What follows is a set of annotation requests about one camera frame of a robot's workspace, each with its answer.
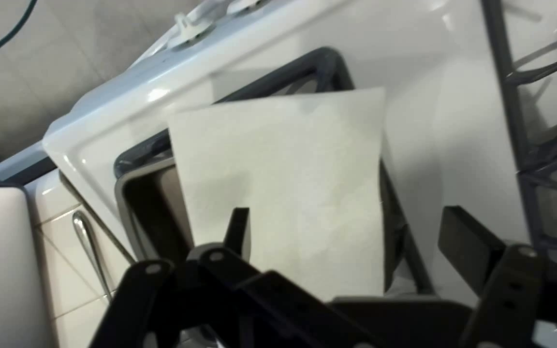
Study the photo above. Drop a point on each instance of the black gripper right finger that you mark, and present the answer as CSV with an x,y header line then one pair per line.
x,y
522,297

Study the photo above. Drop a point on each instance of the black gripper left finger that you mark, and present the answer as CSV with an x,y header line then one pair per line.
x,y
182,303

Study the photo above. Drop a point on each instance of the white paper towel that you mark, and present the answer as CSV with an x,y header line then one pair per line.
x,y
284,195

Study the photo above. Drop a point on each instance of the dark grey baking tray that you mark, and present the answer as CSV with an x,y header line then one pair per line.
x,y
153,214

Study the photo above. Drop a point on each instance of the black stove grate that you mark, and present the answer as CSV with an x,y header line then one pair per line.
x,y
549,162

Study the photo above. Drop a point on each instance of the silver laptop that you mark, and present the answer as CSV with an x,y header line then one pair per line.
x,y
0,272

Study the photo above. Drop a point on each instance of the white gas stove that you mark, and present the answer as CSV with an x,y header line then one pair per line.
x,y
445,117

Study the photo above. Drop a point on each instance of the black griddle pan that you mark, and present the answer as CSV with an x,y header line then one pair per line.
x,y
310,69

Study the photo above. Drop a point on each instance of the white stove knob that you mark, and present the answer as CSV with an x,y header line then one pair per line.
x,y
192,30
242,5

